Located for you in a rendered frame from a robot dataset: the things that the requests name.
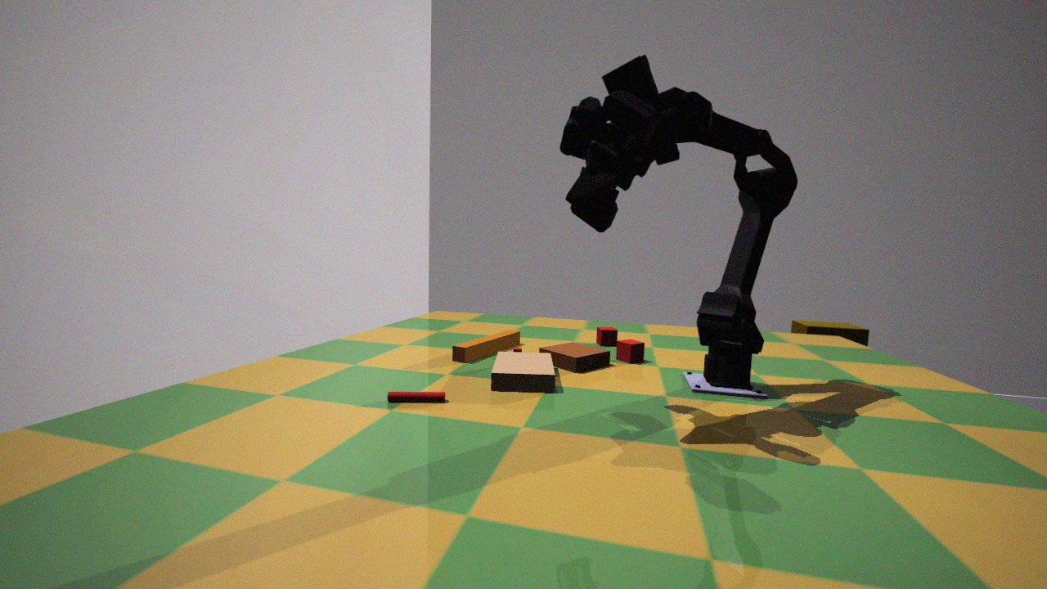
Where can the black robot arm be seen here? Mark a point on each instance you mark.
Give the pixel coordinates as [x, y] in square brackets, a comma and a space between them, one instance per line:
[727, 314]

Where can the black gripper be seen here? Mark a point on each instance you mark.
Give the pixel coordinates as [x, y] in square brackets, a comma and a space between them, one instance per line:
[629, 150]

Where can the brown square block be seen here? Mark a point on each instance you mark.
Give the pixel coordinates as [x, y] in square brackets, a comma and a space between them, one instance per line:
[576, 357]

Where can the red bar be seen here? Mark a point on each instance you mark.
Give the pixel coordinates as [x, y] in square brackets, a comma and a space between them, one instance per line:
[416, 397]

